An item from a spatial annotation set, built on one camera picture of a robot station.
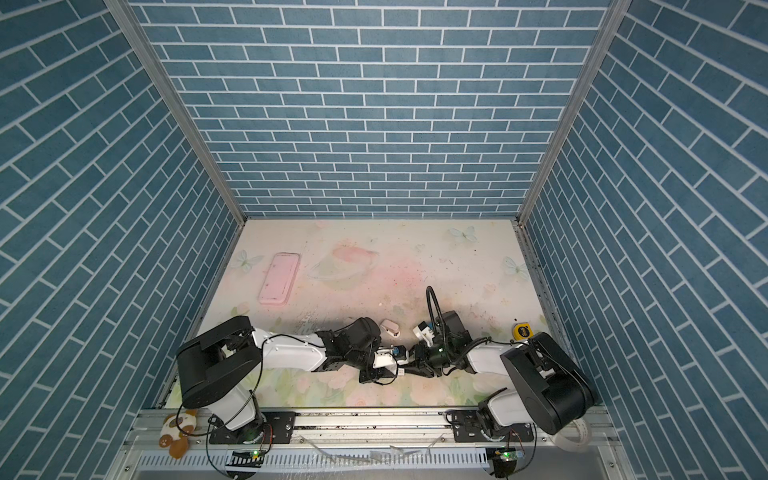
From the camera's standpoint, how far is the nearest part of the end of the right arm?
2.41ft

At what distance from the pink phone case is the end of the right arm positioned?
48cm

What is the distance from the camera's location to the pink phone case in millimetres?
980
